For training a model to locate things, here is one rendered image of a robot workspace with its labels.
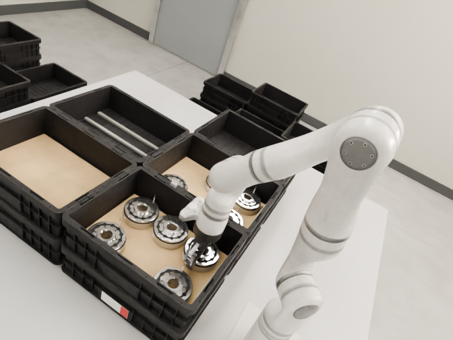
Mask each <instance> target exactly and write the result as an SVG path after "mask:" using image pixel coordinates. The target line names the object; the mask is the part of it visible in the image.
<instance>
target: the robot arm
mask: <svg viewBox="0 0 453 340"><path fill-rule="evenodd" d="M403 134H404V126H403V122H402V120H401V118H400V116H399V115H398V114H397V113H396V112H395V111H393V110H392V109H390V108H387V107H384V106H381V105H370V106H366V107H363V108H361V109H359V110H357V111H355V112H354V113H351V114H350V115H347V116H346V117H343V118H342V119H340V120H338V121H336V122H334V123H331V124H330V125H327V126H326V127H323V128H320V129H318V130H316V131H314V132H311V133H308V134H305V135H303V136H299V137H297V138H293V139H291V140H287V141H284V142H281V143H278V144H274V145H271V146H267V147H265V148H261V149H258V150H255V151H253V152H251V153H249V154H247V155H245V156H241V155H235V156H232V157H230V158H228V159H225V160H223V161H221V162H219V163H217V164H215V165H214V166H213V167H212V168H211V170H210V172H209V176H208V179H209V182H210V185H211V186H212V188H211V189H210V190H209V191H208V193H207V195H206V198H205V200H204V199H203V198H201V197H199V196H198V197H196V198H195V199H194V200H192V201H191V202H190V203H189V204H188V205H187V206H186V207H185V208H184V209H183V210H182V211H181V212H180V214H179V219H181V220H182V221H190V220H195V224H194V226H193V232H194V235H195V238H194V240H193V244H192V245H191V247H190V249H189V248H188V249H187V250H186V253H185V258H184V262H186V265H185V266H186V267H187V268H188V269H189V270H192V269H193V268H194V266H195V263H196V262H197V259H198V258H199V257H200V256H201V255H202V254H205V253H206V251H207V249H208V248H209V247H210V245H211V244H212V243H214V242H217V241H218V240H219V239H220V237H221V235H222V233H223V231H224V228H225V227H226V225H227V222H228V219H229V215H230V213H231V211H232V209H233V206H234V204H235V203H236V201H237V200H238V198H239V197H240V196H241V195H242V193H243V192H244V190H245V189H246V188H248V187H250V186H253V185H255V184H259V183H266V182H270V181H276V180H279V179H284V178H287V177H290V176H292V175H295V174H298V173H300V172H302V171H304V170H306V169H308V168H310V167H313V166H315V165H318V164H320V163H323V162H325V161H328V162H327V165H326V170H325V173H324V177H323V180H322V182H321V185H320V187H319V189H318V190H317V192H316V193H315V196H314V197H313V199H312V201H311V203H310V205H309V207H308V209H307V211H306V213H305V216H304V218H303V221H302V223H301V226H300V228H299V232H298V234H297V237H296V240H295V242H294V244H293V247H292V248H291V251H290V253H289V255H288V256H287V258H286V260H285V262H284V263H283V265H282V266H281V268H280V270H279V272H278V274H277V276H276V289H277V292H278V295H279V297H275V298H273V299H271V300H270V301H269V302H268V303H267V304H266V306H265V308H264V309H263V310H262V312H261V314H260V315H259V316H258V318H257V320H256V321H255V322H254V324H253V326H252V327H251V328H250V330H249V332H248V333H247V334H246V336H245V337H244V339H243V340H289V339H290V338H291V337H292V335H293V334H294V333H295V331H297V330H299V329H300V328H301V327H303V326H304V325H305V324H306V323H307V322H308V321H309V320H310V319H311V318H312V317H313V316H314V315H315V314H316V313H317V312H318V311H319V310H320V308H321V307H322V304H323V298H322V295H321V293H320V291H319V289H318V286H317V284H316V282H315V279H314V278H313V273H312V270H313V266H314V264H315V262H321V261H326V260H330V259H333V258H335V257H336V256H338V255H339V254H340V253H341V251H342V250H343V248H344V247H345V245H346V243H347V241H348V240H349V237H350V236H351V233H352V232H353V229H354V227H355V224H356V221H357V217H358V213H359V208H360V205H361V203H362V201H363V199H364V197H365V196H366V195H367V193H368V191H369V190H370V189H371V187H372V185H373V184H374V183H375V182H376V180H377V179H378V177H379V176H380V175H381V174H382V172H383V171H384V169H385V168H386V167H387V166H388V165H389V164H390V162H391V161H392V159H393V158H394V155H395V154H396V151H397V150H398V147H399V146H400V143H401V142H402V137H403Z"/></svg>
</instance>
